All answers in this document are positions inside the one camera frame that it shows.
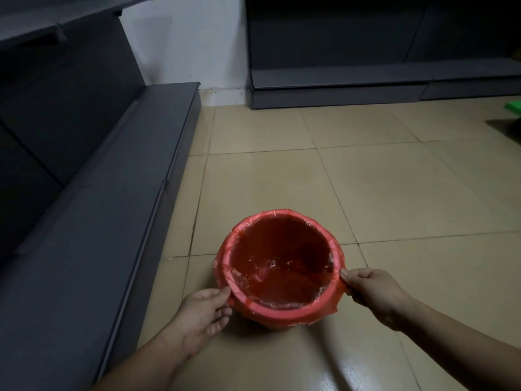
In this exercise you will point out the person's right hand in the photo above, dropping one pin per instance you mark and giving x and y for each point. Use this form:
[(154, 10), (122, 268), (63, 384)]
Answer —
[(376, 293)]

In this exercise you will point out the person's left hand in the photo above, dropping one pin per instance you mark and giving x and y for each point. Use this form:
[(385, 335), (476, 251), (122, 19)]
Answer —
[(199, 319)]

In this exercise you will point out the person's right thumb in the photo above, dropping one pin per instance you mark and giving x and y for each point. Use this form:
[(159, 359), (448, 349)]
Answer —
[(353, 272)]

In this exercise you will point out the person's left thumb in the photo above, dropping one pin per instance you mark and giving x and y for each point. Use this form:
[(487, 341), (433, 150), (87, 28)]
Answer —
[(215, 293)]

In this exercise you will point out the red plastic bin liner bag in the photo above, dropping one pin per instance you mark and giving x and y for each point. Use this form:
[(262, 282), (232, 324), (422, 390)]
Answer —
[(281, 262)]

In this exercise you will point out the person's left forearm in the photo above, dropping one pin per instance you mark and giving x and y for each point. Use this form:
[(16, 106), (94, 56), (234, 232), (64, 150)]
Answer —
[(140, 364)]

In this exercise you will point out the person's right forearm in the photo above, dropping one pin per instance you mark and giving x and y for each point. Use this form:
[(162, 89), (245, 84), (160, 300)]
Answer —
[(460, 346)]

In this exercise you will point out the red plastic waste bin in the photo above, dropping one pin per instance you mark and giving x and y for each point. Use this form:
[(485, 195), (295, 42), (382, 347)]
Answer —
[(264, 317)]

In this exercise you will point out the dark grey metal shelving unit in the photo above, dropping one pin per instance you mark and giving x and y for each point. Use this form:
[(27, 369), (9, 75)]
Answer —
[(382, 48), (77, 191)]

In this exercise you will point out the green plastic object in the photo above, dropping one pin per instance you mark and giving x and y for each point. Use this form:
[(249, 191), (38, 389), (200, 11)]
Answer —
[(513, 106)]

